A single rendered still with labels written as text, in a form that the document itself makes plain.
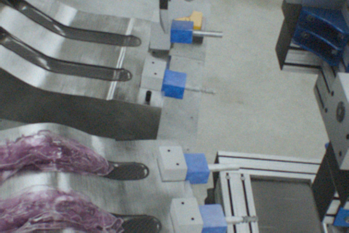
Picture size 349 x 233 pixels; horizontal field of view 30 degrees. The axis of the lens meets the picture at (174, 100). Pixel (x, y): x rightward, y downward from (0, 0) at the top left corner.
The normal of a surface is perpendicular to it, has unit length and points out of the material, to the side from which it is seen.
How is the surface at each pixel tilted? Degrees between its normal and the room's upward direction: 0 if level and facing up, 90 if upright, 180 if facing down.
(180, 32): 82
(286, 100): 0
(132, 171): 5
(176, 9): 72
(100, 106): 90
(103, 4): 0
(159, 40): 82
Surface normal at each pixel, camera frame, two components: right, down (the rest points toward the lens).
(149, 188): 0.15, -0.77
